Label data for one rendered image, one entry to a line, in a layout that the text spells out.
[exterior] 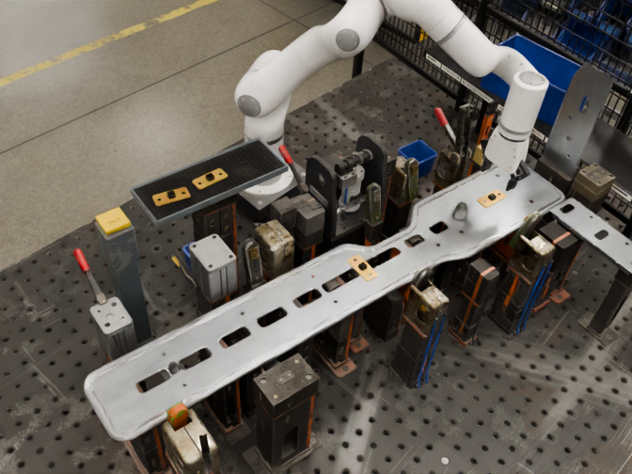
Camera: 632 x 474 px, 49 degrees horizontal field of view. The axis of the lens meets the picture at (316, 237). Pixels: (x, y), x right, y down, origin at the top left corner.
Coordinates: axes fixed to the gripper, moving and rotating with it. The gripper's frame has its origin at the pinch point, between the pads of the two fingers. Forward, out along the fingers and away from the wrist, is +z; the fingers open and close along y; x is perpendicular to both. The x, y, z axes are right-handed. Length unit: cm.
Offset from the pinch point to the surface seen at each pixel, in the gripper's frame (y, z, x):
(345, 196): -20.7, 5.3, -36.2
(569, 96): -3.1, -14.7, 26.5
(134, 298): -31, 19, -95
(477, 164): -11.9, 7.0, 6.3
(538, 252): 23.2, 4.2, -8.2
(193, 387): 6, 9, -98
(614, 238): 29.5, 8.0, 17.2
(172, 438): 17, 3, -109
